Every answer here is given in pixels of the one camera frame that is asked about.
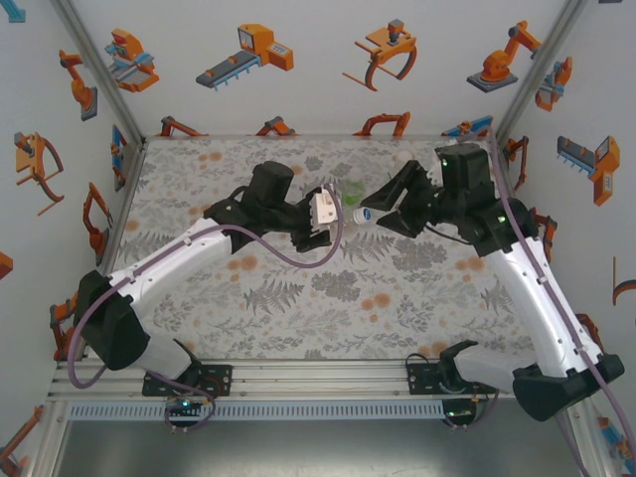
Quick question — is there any clear unlabelled plastic bottle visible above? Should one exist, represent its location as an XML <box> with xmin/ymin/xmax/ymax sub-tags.
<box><xmin>336</xmin><ymin>204</ymin><xmax>382</xmax><ymax>229</ymax></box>

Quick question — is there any floral patterned table cover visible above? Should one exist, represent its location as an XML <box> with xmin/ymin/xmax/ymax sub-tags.
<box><xmin>86</xmin><ymin>137</ymin><xmax>556</xmax><ymax>360</ymax></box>

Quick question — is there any small circuit board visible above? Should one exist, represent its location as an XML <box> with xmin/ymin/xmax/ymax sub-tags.
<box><xmin>443</xmin><ymin>404</ymin><xmax>479</xmax><ymax>422</ymax></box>
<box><xmin>165</xmin><ymin>396</ymin><xmax>209</xmax><ymax>414</ymax></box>

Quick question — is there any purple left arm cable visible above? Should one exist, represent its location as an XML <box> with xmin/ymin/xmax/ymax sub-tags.
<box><xmin>67</xmin><ymin>183</ymin><xmax>345</xmax><ymax>436</ymax></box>

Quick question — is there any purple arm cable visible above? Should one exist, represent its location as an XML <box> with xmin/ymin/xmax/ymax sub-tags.
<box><xmin>67</xmin><ymin>183</ymin><xmax>345</xmax><ymax>436</ymax></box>
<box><xmin>449</xmin><ymin>123</ymin><xmax>636</xmax><ymax>477</ymax></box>

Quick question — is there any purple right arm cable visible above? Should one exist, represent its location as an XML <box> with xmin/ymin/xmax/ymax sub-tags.
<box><xmin>449</xmin><ymin>123</ymin><xmax>636</xmax><ymax>477</ymax></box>

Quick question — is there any aluminium frame rail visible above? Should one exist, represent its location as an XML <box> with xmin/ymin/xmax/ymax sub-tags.
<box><xmin>47</xmin><ymin>358</ymin><xmax>587</xmax><ymax>402</ymax></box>

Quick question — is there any aluminium frame post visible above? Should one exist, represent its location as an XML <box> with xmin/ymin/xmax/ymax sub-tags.
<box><xmin>52</xmin><ymin>0</ymin><xmax>148</xmax><ymax>148</ymax></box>
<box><xmin>490</xmin><ymin>0</ymin><xmax>592</xmax><ymax>148</ymax></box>

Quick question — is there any aluminium side rail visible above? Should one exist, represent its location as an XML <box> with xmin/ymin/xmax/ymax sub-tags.
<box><xmin>74</xmin><ymin>138</ymin><xmax>150</xmax><ymax>362</ymax></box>

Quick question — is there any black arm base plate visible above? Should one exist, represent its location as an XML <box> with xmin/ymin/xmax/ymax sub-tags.
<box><xmin>142</xmin><ymin>364</ymin><xmax>235</xmax><ymax>398</ymax></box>
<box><xmin>405</xmin><ymin>353</ymin><xmax>498</xmax><ymax>398</ymax></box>

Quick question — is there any white slotted cable duct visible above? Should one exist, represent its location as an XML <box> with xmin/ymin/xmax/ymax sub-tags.
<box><xmin>67</xmin><ymin>400</ymin><xmax>446</xmax><ymax>422</ymax></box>

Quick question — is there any aluminium frame leg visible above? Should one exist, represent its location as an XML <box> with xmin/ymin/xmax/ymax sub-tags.
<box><xmin>563</xmin><ymin>397</ymin><xmax>615</xmax><ymax>477</ymax></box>
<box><xmin>27</xmin><ymin>399</ymin><xmax>69</xmax><ymax>477</ymax></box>

